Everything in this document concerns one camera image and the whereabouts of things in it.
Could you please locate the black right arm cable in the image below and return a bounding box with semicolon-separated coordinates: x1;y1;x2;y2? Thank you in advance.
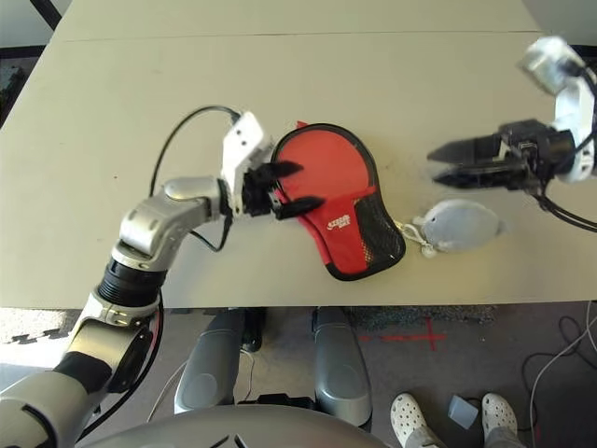
531;63;597;231

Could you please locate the white floor cable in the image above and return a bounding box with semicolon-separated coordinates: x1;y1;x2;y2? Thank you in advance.
529;321;597;433
147;361;256;421

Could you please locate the grey robot torso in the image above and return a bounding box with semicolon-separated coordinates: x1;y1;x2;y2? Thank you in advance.
76;403;388;448

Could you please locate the black red paddle case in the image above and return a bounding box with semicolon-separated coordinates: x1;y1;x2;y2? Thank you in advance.
270;119;407;282

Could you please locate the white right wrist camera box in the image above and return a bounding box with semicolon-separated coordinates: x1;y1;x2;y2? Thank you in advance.
520;35;597;183

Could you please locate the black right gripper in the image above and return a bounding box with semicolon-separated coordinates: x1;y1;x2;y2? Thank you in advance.
426;119;577;192

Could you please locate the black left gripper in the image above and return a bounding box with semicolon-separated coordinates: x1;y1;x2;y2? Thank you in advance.
242;161;326;220

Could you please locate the grey right robot leg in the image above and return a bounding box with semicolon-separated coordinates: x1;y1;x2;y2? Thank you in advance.
311;305;374;428

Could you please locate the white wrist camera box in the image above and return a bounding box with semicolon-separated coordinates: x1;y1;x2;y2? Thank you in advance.
221;110;276;216
520;35;597;183

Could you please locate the grey trouser leg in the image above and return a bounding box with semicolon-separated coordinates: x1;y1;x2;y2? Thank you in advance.
483;425;514;448
409;427;447;448

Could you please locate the black metal frame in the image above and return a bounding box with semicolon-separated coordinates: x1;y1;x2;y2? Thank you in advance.
30;0;64;32

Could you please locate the grey plush zipper charm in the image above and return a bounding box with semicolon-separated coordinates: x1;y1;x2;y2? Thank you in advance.
410;199;512;258

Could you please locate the black floor cable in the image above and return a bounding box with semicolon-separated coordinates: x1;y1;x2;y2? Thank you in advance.
521;301;597;433

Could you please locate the white clog shoe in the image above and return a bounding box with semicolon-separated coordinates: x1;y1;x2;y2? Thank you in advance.
480;392;519;444
390;392;433;448

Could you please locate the grey robot leg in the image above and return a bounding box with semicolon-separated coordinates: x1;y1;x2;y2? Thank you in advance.
174;307;246;414
311;305;374;428

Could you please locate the grey floor pedal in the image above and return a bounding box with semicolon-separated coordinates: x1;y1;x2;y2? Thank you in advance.
447;395;480;430

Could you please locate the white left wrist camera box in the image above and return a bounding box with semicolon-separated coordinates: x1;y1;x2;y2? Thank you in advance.
221;110;276;216

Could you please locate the grey left robot leg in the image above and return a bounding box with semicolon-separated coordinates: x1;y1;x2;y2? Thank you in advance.
174;307;246;414

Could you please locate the red tape cross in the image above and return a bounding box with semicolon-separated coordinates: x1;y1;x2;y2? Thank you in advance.
361;316;448;351

